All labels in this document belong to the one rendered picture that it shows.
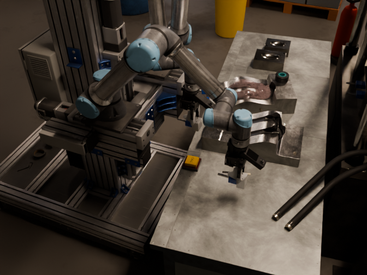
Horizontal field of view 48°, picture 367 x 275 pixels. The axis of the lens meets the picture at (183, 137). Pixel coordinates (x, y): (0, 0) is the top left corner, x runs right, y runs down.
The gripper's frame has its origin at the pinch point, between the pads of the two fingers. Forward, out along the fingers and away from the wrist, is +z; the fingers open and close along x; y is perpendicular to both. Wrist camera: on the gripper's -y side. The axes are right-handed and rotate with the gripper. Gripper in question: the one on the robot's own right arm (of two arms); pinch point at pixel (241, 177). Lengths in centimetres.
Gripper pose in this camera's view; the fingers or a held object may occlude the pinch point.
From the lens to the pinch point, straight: 184.7
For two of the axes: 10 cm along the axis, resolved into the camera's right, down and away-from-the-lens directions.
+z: 0.1, 7.5, 6.7
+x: -3.8, 6.2, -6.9
